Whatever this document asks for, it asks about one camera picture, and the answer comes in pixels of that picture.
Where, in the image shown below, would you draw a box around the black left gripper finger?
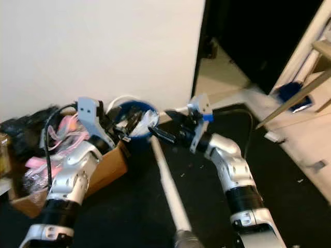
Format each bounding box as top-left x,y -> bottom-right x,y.
122,108 -> 145,125
118,127 -> 143,143

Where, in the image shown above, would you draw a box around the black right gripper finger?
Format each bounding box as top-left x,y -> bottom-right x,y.
149,126 -> 182,146
164,108 -> 193,128

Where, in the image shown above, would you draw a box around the plain cardboard box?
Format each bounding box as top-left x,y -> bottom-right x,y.
3,132 -> 130,219

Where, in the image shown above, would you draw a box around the white pole with grey end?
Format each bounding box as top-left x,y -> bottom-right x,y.
149,135 -> 203,248

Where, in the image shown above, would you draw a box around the pink items in clear bag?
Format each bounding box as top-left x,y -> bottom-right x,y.
23,115 -> 100,193

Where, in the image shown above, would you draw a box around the black plastic bag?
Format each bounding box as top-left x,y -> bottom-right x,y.
0,107 -> 67,162

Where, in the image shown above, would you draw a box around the wooden furniture bar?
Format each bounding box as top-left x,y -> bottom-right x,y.
255,68 -> 331,130

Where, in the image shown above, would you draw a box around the blue plastic object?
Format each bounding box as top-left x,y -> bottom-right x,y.
274,81 -> 314,113

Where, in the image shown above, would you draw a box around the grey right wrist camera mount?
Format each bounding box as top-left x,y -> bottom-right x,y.
188,93 -> 214,154

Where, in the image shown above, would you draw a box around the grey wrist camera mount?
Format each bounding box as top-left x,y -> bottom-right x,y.
76,97 -> 110,151
188,93 -> 214,154

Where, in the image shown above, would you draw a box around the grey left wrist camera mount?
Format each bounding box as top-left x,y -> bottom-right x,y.
76,97 -> 110,151

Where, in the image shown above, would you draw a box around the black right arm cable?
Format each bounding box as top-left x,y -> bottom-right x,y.
207,107 -> 257,146

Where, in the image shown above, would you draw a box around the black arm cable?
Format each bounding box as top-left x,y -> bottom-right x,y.
207,107 -> 257,146
42,103 -> 79,194

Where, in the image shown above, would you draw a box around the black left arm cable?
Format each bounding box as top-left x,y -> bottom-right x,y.
42,103 -> 79,194

